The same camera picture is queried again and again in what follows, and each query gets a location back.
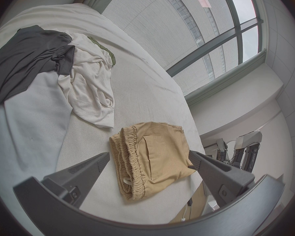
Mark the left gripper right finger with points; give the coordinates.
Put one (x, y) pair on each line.
(221, 181)

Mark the olive green garment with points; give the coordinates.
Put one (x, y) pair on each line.
(105, 53)

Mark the black plug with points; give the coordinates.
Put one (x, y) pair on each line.
(190, 201)

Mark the bed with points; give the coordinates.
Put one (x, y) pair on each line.
(147, 92)

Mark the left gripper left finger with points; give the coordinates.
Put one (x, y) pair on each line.
(81, 178)

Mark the cream white garment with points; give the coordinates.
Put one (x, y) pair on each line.
(93, 87)

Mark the tan shorts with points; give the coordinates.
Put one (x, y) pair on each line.
(162, 154)

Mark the window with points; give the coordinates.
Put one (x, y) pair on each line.
(162, 28)

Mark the pale grey garment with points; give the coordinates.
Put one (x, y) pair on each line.
(36, 114)

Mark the black garment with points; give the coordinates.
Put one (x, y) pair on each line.
(22, 55)

